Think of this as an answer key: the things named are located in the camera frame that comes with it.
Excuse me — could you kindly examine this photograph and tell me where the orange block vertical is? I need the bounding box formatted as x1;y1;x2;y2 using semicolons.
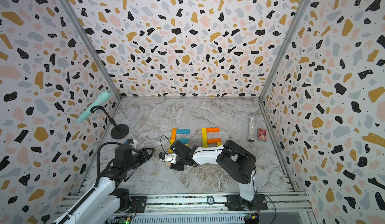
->
171;128;177;141

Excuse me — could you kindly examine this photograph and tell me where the yellow block bottom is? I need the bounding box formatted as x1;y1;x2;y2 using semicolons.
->
168;139;175;153

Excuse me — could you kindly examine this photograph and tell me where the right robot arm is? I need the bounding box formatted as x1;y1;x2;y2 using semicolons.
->
170;140;257;202

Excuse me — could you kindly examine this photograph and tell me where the orange block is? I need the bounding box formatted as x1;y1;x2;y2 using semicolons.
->
206;128;220;133

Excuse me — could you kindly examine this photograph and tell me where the black microphone stand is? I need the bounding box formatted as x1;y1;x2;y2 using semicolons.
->
91;106;129;140

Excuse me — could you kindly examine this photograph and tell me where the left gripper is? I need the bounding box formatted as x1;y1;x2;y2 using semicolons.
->
127;147;156;172

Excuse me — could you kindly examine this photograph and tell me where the orange block diagonal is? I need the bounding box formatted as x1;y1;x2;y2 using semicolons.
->
207;138;222;144

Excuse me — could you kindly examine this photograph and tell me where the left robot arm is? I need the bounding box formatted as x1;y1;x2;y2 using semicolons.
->
53;144;155;224

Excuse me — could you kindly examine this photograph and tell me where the mint green microphone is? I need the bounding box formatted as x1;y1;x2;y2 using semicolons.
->
77;91;111;123

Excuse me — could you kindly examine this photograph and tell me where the glitter filled clear tube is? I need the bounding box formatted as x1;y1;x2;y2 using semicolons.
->
248;113;256;143

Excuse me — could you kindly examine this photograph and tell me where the teal block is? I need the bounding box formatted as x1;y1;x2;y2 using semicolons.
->
178;139;189;144
176;129;190;134

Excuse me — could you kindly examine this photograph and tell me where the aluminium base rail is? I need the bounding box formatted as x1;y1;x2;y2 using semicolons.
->
106;192;317;224

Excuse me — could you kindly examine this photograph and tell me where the red playing card box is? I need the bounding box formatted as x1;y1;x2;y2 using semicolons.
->
257;128;268;142

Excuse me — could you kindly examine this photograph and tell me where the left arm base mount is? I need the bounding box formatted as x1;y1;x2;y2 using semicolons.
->
116;196;147;215

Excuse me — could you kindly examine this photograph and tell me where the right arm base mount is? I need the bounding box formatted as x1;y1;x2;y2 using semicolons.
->
225;194;268;211

